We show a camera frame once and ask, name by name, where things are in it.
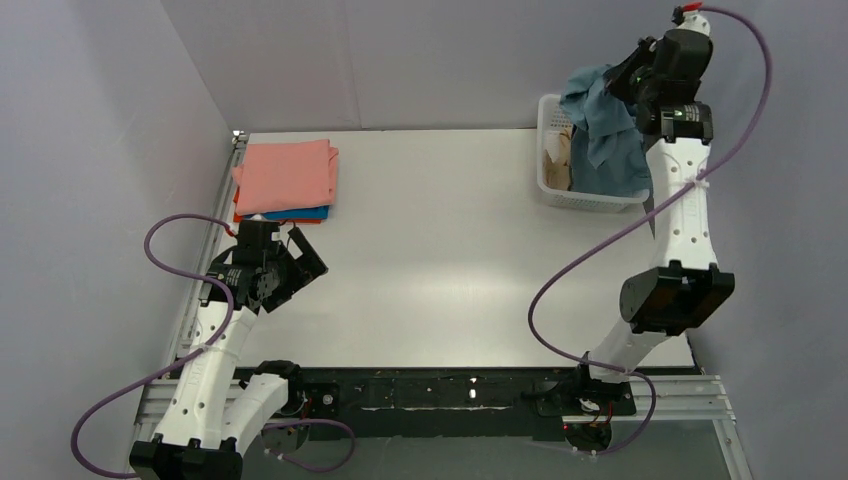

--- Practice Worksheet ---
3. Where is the grey-blue t shirt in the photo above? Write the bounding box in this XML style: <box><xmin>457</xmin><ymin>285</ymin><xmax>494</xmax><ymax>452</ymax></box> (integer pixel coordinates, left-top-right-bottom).
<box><xmin>559</xmin><ymin>65</ymin><xmax>652</xmax><ymax>198</ymax></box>

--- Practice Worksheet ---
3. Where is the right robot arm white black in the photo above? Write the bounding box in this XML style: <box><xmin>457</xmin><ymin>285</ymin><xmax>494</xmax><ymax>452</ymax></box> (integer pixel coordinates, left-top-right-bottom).
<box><xmin>525</xmin><ymin>25</ymin><xmax>735</xmax><ymax>417</ymax></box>

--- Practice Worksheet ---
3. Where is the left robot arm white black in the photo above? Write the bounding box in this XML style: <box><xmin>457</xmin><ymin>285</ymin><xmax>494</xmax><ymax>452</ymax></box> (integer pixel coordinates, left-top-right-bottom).
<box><xmin>129</xmin><ymin>220</ymin><xmax>328</xmax><ymax>479</ymax></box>

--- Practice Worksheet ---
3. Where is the orange folded t shirt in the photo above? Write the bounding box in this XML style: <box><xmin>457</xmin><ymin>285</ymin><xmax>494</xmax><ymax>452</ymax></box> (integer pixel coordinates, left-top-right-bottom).
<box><xmin>247</xmin><ymin>214</ymin><xmax>325</xmax><ymax>225</ymax></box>

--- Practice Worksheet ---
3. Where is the blue folded t shirt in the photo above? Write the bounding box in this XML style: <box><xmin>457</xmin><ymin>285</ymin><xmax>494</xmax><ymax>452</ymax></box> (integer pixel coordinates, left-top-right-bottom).
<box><xmin>259</xmin><ymin>205</ymin><xmax>330</xmax><ymax>223</ymax></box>

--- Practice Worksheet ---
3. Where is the pink folded t shirt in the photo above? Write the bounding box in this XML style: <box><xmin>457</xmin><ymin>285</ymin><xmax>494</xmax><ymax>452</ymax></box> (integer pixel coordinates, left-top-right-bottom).
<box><xmin>231</xmin><ymin>139</ymin><xmax>339</xmax><ymax>216</ymax></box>

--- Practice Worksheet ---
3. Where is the white plastic basket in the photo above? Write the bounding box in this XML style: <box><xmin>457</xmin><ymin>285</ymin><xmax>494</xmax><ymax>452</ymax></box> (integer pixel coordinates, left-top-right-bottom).
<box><xmin>535</xmin><ymin>94</ymin><xmax>649</xmax><ymax>213</ymax></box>

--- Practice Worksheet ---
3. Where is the beige crumpled t shirt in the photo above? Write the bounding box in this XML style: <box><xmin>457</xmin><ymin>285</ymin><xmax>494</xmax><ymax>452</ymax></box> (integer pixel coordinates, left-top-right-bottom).
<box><xmin>542</xmin><ymin>127</ymin><xmax>572</xmax><ymax>191</ymax></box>

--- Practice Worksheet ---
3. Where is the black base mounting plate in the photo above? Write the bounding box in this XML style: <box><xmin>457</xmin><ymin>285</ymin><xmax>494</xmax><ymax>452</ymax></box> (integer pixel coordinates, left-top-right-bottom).
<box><xmin>279</xmin><ymin>366</ymin><xmax>636</xmax><ymax>441</ymax></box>

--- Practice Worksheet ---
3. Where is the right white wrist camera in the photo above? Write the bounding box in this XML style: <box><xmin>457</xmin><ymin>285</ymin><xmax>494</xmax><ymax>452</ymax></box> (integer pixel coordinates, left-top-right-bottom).
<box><xmin>672</xmin><ymin>2</ymin><xmax>711</xmax><ymax>37</ymax></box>

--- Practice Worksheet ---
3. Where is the aluminium left side rail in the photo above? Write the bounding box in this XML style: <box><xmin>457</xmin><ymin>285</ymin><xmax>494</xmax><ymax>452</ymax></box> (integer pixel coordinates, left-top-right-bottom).
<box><xmin>166</xmin><ymin>130</ymin><xmax>249</xmax><ymax>363</ymax></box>

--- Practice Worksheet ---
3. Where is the aluminium front frame rail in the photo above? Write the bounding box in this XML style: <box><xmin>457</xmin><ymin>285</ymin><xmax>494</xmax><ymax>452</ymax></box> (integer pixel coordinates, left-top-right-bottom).
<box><xmin>134</xmin><ymin>375</ymin><xmax>752</xmax><ymax>479</ymax></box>

